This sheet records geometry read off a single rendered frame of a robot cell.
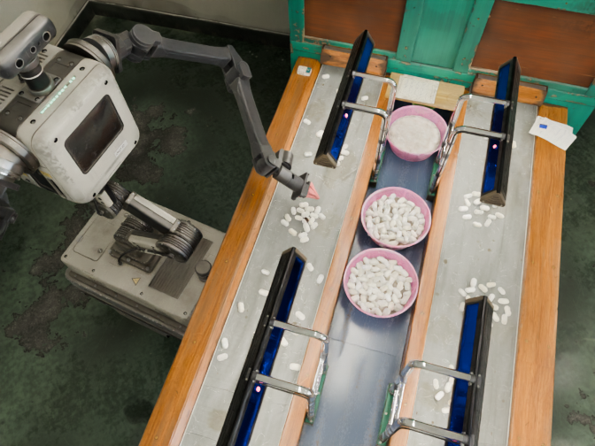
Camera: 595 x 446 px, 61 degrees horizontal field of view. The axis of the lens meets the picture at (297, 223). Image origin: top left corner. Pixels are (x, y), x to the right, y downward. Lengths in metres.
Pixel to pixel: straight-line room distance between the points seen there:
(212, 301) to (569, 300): 1.85
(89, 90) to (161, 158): 1.68
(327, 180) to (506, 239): 0.72
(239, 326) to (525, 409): 0.97
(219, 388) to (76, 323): 1.24
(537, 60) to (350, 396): 1.52
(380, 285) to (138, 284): 1.02
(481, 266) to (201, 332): 1.04
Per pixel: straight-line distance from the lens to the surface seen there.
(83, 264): 2.39
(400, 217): 2.01
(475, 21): 2.22
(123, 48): 1.74
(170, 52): 1.86
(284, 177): 1.83
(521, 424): 1.82
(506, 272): 2.00
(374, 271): 1.89
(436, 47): 2.33
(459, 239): 2.01
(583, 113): 2.56
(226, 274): 1.86
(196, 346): 1.79
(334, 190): 2.04
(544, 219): 2.13
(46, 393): 2.79
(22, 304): 3.01
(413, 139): 2.24
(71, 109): 1.51
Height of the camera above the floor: 2.46
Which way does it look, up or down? 61 degrees down
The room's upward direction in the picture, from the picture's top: 3 degrees counter-clockwise
